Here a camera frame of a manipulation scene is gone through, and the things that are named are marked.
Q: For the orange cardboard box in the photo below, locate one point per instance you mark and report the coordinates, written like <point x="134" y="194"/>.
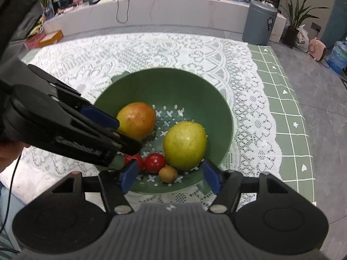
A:
<point x="51" y="38"/>

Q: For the blue water jug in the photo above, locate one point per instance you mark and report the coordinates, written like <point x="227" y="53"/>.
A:
<point x="338" y="58"/>

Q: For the wall socket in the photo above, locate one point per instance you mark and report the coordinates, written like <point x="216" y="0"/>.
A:
<point x="316" y="27"/>

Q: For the green checked mat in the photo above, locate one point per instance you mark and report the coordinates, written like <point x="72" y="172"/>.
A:
<point x="284" y="119"/>

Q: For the green colander bowl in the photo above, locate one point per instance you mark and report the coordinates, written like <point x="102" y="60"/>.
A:
<point x="189" y="97"/>

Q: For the white fluffy blanket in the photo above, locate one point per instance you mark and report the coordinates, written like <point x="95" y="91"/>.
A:
<point x="16" y="184"/>

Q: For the pink heater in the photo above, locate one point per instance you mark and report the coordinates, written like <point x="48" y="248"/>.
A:
<point x="317" y="49"/>

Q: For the green-yellow apple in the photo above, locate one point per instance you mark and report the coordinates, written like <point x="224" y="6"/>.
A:
<point x="185" y="146"/>

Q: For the potted long-leaf plant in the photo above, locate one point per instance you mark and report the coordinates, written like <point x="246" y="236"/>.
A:
<point x="292" y="32"/>

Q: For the white lace tablecloth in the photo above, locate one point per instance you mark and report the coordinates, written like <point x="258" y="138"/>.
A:
<point x="162" y="51"/>

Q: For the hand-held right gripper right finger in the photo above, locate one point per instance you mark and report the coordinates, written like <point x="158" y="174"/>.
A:
<point x="211" y="177"/>

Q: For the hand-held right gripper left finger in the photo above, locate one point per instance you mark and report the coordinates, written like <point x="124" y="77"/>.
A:
<point x="128" y="176"/>

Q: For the small brown fruit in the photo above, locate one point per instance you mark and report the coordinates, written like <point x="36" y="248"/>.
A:
<point x="168" y="174"/>

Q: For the white plastic bag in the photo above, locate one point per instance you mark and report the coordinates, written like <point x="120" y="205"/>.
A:
<point x="302" y="40"/>

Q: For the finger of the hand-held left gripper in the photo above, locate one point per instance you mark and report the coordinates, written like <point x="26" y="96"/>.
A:
<point x="100" y="116"/>
<point x="108" y="143"/>

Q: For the white tv console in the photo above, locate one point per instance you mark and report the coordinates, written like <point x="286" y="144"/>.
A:
<point x="176" y="13"/>

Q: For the small red tomato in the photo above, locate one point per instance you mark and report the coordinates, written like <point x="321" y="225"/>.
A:
<point x="154" y="163"/>
<point x="139" y="160"/>

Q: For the grey trash bin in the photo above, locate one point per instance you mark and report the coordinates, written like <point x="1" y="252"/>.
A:
<point x="259" y="24"/>

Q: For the person's left hand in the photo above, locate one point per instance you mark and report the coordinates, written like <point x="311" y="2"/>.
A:
<point x="8" y="154"/>

